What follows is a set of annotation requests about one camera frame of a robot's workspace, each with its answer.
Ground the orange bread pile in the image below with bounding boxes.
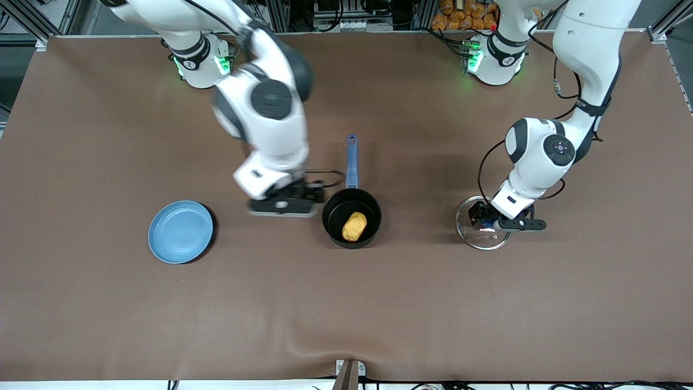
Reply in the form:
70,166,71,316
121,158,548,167
431,0,500,31

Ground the glass pot lid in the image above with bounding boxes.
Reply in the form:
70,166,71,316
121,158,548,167
456,196,512,251

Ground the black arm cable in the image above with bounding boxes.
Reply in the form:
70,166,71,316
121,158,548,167
478,54,583,202
304,168,345,189

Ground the dark pot with blue handle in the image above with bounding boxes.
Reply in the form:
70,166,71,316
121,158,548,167
322,134,383,250

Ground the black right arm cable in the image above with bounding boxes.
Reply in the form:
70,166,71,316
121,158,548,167
304,168,345,189

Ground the white power strip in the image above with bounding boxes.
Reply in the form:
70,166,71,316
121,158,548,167
314,19,370,31

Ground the yellow potato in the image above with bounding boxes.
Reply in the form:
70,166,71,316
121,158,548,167
342,212,368,242

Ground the metal table clamp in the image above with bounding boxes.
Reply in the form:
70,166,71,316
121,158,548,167
335,359,367,390

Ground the light blue plate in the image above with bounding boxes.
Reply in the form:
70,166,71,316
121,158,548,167
148,200,214,264

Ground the brown table cover cloth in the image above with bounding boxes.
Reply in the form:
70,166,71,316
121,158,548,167
0,32,693,382

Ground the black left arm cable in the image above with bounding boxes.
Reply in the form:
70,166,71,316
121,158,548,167
478,54,583,202

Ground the aluminium frame rail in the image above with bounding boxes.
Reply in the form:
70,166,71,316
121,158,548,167
35,30,658,40

